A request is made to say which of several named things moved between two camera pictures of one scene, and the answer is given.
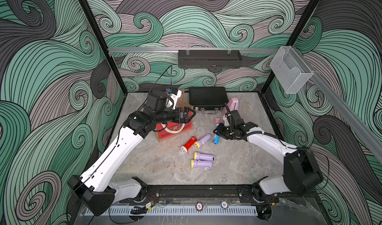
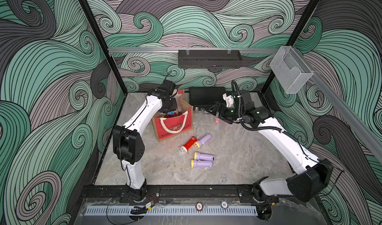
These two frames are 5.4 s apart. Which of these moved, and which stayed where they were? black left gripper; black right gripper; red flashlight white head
Moved: black left gripper; black right gripper
Stayed: red flashlight white head
